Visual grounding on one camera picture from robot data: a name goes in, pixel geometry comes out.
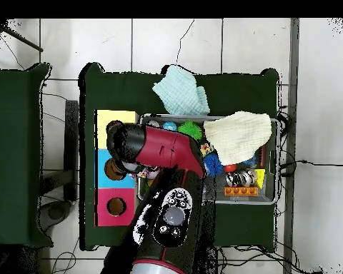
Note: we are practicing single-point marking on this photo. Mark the multicolour patchwork print cloth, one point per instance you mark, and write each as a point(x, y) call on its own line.
point(144, 171)

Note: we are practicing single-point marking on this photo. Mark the mint green knitted cloth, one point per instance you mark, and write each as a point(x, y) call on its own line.
point(180, 91)

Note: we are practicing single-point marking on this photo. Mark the cream knitted cloth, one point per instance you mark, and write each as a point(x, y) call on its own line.
point(237, 137)

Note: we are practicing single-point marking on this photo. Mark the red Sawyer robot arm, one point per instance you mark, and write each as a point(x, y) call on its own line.
point(166, 148)

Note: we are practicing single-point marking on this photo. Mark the wooden box with three holes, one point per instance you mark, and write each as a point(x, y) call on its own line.
point(106, 200)

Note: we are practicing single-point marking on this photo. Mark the blue globe ball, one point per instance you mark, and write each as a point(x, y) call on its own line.
point(169, 125)

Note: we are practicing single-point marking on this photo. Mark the green spiky ball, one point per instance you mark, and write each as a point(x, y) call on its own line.
point(190, 129)

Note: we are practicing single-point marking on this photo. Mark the yellow duck plush toy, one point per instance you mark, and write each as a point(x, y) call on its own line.
point(206, 149)

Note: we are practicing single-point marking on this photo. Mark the blue spiky ball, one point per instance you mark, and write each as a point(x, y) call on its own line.
point(213, 165)

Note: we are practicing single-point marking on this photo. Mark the red ball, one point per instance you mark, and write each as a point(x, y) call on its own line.
point(230, 168)

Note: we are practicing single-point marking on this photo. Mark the orange plastic tray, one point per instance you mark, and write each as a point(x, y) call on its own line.
point(242, 191)

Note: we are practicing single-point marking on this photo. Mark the yellow cheese wedge toy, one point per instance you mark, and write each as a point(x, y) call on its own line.
point(259, 177)

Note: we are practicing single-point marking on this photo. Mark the green cloth side table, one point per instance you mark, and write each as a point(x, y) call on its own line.
point(14, 165)

